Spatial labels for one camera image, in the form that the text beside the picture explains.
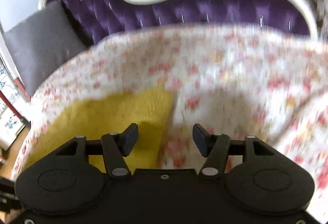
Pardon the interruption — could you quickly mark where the yellow knitted garment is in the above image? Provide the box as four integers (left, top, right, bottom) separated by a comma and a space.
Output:
22, 87, 175, 171

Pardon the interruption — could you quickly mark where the floral quilted bedspread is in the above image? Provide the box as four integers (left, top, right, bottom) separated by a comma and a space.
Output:
11, 25, 327, 223

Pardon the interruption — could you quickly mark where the grey satin pillow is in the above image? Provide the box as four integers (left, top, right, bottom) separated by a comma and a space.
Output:
3, 0, 87, 96

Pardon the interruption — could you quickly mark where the purple tufted headboard white frame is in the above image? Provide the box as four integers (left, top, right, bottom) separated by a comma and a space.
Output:
38, 0, 318, 45

